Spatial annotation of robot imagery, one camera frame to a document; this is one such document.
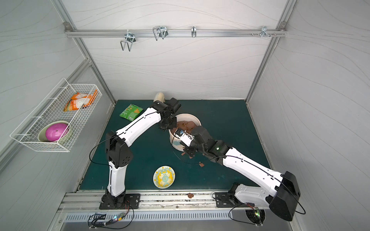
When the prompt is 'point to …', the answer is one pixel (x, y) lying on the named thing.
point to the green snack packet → (131, 112)
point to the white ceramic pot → (176, 142)
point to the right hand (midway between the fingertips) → (182, 139)
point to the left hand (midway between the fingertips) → (173, 127)
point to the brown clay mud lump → (186, 125)
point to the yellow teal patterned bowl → (164, 177)
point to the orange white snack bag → (80, 100)
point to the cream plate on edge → (159, 96)
